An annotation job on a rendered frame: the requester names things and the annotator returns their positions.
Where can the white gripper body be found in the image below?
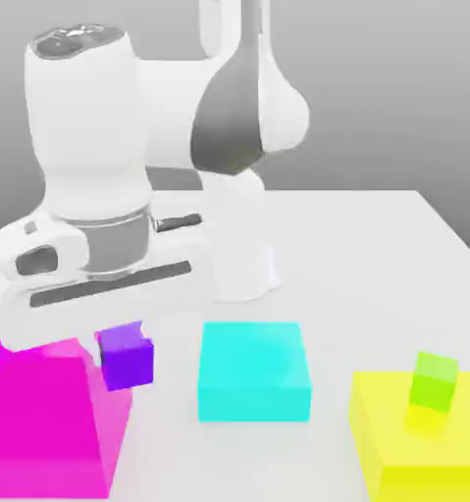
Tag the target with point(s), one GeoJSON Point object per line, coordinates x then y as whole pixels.
{"type": "Point", "coordinates": [101, 310]}

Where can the small purple cube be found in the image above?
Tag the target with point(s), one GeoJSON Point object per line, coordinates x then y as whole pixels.
{"type": "Point", "coordinates": [126, 361]}

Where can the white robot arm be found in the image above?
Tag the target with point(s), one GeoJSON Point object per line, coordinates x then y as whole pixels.
{"type": "Point", "coordinates": [85, 117]}

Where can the small green cube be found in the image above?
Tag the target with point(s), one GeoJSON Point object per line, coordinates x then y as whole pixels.
{"type": "Point", "coordinates": [432, 382]}

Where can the large magenta box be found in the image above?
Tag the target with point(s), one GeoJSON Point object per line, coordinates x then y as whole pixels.
{"type": "Point", "coordinates": [38, 419]}

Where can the large cyan box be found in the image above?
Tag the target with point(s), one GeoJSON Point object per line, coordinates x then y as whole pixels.
{"type": "Point", "coordinates": [254, 372]}

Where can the large yellow box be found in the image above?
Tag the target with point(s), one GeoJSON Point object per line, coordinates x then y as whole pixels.
{"type": "Point", "coordinates": [423, 451]}

